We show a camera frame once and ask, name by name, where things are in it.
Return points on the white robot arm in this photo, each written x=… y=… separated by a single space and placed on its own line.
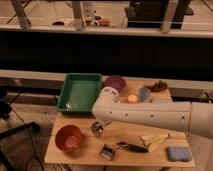
x=191 y=117

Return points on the orange round cup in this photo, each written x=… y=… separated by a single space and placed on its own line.
x=132 y=98

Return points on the metal cup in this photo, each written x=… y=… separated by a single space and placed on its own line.
x=97 y=129

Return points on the purple bowl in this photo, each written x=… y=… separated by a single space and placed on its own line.
x=116 y=82

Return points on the green plastic tray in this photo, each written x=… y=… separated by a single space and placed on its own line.
x=79 y=92

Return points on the brown-red dried object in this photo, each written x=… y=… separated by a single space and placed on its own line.
x=158 y=86

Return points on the red-orange bowl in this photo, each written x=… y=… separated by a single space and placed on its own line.
x=68 y=138

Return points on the small metal box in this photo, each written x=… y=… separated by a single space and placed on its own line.
x=108 y=152

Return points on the yellow banana toy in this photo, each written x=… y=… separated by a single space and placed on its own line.
x=153 y=141

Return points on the blue sponge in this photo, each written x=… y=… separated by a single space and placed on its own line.
x=177 y=153

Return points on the black-handled tool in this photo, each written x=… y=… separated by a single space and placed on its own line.
x=131 y=147

